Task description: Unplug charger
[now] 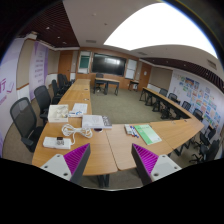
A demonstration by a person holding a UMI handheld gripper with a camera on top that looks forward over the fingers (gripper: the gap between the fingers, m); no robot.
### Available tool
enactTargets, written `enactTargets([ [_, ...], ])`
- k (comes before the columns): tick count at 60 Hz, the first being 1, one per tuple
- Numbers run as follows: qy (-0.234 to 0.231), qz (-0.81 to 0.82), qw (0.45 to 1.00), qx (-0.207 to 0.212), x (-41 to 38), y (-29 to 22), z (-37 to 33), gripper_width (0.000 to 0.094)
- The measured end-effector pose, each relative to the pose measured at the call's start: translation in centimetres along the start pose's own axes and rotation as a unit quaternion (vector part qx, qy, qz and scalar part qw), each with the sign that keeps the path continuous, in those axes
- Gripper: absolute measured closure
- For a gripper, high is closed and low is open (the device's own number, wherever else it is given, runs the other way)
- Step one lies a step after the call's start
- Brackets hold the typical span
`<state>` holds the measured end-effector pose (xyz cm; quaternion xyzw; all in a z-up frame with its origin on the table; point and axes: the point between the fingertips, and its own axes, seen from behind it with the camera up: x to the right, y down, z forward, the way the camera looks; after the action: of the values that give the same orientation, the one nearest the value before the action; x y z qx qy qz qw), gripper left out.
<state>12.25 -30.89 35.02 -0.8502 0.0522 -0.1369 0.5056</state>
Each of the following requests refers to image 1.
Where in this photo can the white marker box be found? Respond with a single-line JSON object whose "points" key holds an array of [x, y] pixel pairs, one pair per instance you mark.
{"points": [[128, 129]]}

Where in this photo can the white whiteboard left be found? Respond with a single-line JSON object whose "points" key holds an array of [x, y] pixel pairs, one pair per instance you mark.
{"points": [[84, 61]]}

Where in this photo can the black office chair near left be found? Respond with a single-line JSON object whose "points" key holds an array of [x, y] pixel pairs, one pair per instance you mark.
{"points": [[25, 120]]}

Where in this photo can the curved wooden right table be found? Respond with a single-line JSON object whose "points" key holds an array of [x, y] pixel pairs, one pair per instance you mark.
{"points": [[173, 134]]}

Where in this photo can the black office chair right near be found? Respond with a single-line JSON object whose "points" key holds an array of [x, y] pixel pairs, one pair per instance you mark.
{"points": [[206, 154]]}

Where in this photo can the large black wall screen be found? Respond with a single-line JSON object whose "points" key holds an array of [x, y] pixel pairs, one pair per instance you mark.
{"points": [[107, 64]]}

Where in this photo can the purple wall banner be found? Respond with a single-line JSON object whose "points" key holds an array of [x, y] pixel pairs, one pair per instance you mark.
{"points": [[38, 67]]}

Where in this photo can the dark desk at front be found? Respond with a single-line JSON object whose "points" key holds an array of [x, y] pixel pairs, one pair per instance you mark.
{"points": [[106, 82]]}

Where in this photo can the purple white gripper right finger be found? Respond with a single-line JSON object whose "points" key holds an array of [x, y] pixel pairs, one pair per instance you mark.
{"points": [[150, 166]]}

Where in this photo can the white power strip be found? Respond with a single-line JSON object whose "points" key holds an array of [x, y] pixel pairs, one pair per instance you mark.
{"points": [[57, 142]]}

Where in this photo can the green booklet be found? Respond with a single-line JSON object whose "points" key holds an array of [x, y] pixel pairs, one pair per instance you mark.
{"points": [[148, 134]]}

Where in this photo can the white whiteboard right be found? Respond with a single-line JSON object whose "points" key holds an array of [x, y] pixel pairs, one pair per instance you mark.
{"points": [[131, 68]]}

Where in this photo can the white whiteboard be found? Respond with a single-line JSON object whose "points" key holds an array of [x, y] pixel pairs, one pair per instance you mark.
{"points": [[84, 61], [131, 68]]}

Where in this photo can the white paper sheet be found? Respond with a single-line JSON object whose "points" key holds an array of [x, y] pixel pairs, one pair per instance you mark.
{"points": [[78, 110]]}

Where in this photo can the white open box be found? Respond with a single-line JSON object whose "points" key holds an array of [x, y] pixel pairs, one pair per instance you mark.
{"points": [[58, 113]]}

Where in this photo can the white closed book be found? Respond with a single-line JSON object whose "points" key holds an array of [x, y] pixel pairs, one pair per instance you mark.
{"points": [[96, 121]]}

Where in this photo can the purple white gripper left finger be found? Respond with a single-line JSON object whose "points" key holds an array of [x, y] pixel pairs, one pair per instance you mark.
{"points": [[69, 166]]}

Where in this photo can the black office chair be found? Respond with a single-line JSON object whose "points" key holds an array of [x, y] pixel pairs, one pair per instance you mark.
{"points": [[43, 99], [206, 154], [25, 120]]}

